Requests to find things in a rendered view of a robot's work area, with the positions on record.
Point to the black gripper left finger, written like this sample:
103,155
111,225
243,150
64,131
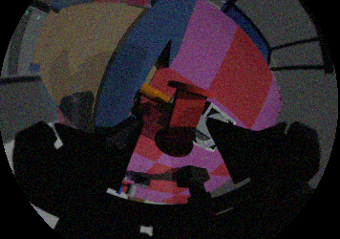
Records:
109,151

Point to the grey cylinder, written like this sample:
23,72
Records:
131,190

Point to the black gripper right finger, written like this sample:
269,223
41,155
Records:
240,148

